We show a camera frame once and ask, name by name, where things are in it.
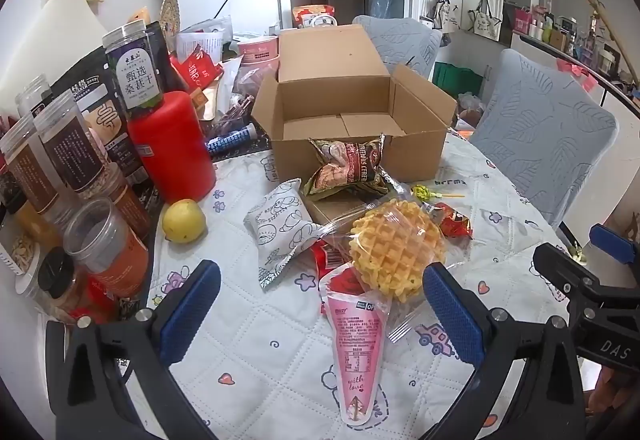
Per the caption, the brown cardboard box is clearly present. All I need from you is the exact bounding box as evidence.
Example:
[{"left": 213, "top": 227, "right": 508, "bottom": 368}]
[{"left": 250, "top": 24, "right": 458, "bottom": 183}]

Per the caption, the black pouch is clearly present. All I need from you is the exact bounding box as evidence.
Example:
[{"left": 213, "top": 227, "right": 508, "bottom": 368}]
[{"left": 145, "top": 22, "right": 181, "bottom": 91}]

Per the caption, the white printed paper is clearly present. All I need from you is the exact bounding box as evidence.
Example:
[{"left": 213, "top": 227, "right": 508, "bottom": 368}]
[{"left": 176, "top": 30, "right": 226, "bottom": 66}]

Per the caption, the waffle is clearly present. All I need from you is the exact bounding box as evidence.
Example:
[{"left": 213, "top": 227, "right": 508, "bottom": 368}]
[{"left": 320, "top": 197, "right": 451, "bottom": 341}]

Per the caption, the narrow canvas tote bag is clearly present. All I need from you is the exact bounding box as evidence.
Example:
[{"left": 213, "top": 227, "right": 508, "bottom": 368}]
[{"left": 432, "top": 0, "right": 461, "bottom": 32}]

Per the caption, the gold box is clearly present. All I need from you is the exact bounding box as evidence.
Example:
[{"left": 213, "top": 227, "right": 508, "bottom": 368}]
[{"left": 302, "top": 192, "right": 371, "bottom": 226}]

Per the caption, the gold foil pouch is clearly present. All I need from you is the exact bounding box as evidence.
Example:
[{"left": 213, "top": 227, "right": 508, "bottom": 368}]
[{"left": 197, "top": 82, "right": 223, "bottom": 121}]

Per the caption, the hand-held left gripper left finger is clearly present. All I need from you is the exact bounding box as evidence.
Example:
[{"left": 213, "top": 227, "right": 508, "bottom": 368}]
[{"left": 45, "top": 260, "right": 223, "bottom": 440}]

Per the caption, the large grey covered chair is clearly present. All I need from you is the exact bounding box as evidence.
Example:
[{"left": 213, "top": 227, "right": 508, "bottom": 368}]
[{"left": 470, "top": 49, "right": 620, "bottom": 226}]

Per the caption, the woven round trivet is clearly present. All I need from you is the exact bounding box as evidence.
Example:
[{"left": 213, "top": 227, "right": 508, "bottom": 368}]
[{"left": 160, "top": 0, "right": 182, "bottom": 38}]

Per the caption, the pink instant noodle bowl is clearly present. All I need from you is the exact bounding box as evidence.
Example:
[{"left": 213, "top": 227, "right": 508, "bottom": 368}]
[{"left": 237, "top": 36, "right": 279, "bottom": 66}]

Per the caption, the red snack bag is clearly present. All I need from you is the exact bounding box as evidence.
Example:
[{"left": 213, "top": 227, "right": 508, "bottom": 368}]
[{"left": 292, "top": 5, "right": 337, "bottom": 28}]

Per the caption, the green cereal packet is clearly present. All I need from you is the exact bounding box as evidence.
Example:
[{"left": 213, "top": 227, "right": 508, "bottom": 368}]
[{"left": 304, "top": 134, "right": 396, "bottom": 198}]

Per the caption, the black patterned bag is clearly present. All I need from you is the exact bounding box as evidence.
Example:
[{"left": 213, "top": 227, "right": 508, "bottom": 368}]
[{"left": 50, "top": 55, "right": 131, "bottom": 181}]

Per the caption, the white printed quilted tablecloth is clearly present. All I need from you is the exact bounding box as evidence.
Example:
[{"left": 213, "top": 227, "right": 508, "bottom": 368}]
[{"left": 147, "top": 130, "right": 581, "bottom": 440}]

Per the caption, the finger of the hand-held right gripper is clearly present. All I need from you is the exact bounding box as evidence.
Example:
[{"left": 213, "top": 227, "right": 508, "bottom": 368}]
[
  {"left": 589, "top": 224, "right": 640, "bottom": 266},
  {"left": 532, "top": 244, "right": 618, "bottom": 316}
]

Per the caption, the clear jar with brown label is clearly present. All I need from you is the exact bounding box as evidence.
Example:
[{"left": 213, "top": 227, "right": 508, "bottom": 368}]
[
  {"left": 0, "top": 115, "right": 66, "bottom": 216},
  {"left": 37, "top": 90, "right": 108, "bottom": 193}
]

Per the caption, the clear jar with dark label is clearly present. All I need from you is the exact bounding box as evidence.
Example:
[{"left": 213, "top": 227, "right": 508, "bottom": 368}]
[{"left": 102, "top": 19, "right": 165, "bottom": 111}]

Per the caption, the white foam board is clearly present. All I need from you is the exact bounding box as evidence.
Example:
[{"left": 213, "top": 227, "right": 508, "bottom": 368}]
[{"left": 0, "top": 0, "right": 108, "bottom": 116}]

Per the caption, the blue and white tube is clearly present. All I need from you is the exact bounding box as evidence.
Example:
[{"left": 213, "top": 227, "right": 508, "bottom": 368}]
[{"left": 206, "top": 126, "right": 258, "bottom": 156}]

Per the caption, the white patterned snack packet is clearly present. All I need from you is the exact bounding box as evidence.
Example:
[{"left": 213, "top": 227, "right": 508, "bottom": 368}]
[{"left": 243, "top": 177, "right": 326, "bottom": 291}]

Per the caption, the small clear jar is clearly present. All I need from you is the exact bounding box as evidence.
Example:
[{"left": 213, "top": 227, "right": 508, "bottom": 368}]
[{"left": 15, "top": 75, "right": 53, "bottom": 116}]

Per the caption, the long red snack packet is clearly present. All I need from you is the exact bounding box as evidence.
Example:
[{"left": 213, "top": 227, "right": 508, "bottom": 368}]
[{"left": 310, "top": 240, "right": 351, "bottom": 281}]

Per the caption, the yellow green lollipop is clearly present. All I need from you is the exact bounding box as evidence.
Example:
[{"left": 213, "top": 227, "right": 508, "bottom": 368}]
[{"left": 411, "top": 185, "right": 466, "bottom": 202}]

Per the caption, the green crate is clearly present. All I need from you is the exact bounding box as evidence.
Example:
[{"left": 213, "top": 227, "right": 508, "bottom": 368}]
[{"left": 432, "top": 61, "right": 483, "bottom": 101}]

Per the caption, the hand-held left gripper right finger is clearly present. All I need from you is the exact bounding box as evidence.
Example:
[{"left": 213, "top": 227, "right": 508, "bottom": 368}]
[{"left": 422, "top": 262, "right": 588, "bottom": 440}]

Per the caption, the purple clear plastic bag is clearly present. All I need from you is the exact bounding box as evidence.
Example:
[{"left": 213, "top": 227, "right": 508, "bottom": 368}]
[{"left": 220, "top": 65, "right": 281, "bottom": 131}]

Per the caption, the red packet with white print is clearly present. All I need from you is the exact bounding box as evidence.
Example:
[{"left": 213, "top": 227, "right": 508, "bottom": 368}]
[{"left": 170, "top": 45, "right": 226, "bottom": 91}]

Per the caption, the shelf of bottles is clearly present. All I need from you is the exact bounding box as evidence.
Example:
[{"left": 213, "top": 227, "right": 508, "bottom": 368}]
[{"left": 510, "top": 5, "right": 640, "bottom": 86}]

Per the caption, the red plastic canister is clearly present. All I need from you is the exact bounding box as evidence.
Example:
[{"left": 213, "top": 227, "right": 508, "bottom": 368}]
[{"left": 127, "top": 91, "right": 217, "bottom": 205}]

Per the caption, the yellow lemon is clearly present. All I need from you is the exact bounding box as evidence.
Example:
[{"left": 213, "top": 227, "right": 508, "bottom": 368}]
[{"left": 161, "top": 199, "right": 207, "bottom": 243}]

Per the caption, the jar with black lid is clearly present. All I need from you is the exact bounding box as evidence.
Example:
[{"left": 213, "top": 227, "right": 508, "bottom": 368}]
[{"left": 37, "top": 247, "right": 88, "bottom": 316}]

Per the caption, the small red snack packet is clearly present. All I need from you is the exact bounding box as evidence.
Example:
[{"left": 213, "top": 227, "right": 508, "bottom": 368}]
[{"left": 432, "top": 202, "right": 473, "bottom": 239}]

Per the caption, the pink cone snack packet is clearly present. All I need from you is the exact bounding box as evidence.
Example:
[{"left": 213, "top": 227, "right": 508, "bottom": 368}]
[{"left": 318, "top": 265, "right": 392, "bottom": 425}]

